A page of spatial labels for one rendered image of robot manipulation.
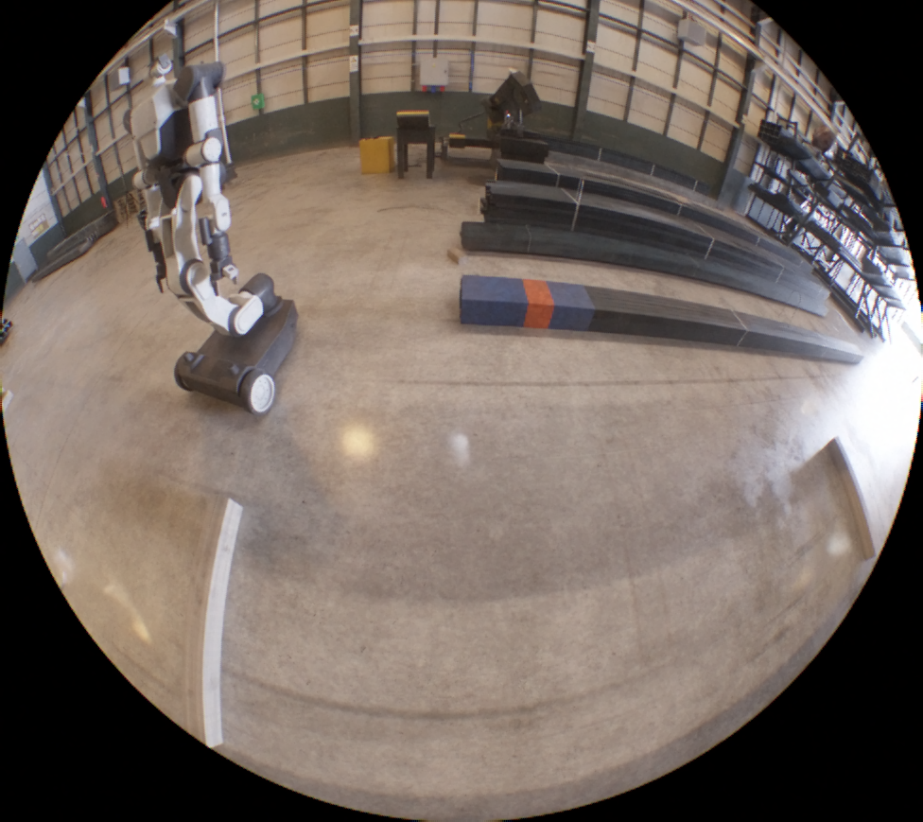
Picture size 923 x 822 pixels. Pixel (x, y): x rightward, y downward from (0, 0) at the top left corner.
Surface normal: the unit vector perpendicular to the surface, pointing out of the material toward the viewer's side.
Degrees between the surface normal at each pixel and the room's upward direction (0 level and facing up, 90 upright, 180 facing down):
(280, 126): 90
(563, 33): 90
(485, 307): 90
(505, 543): 0
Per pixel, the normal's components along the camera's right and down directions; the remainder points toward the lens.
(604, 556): 0.05, -0.69
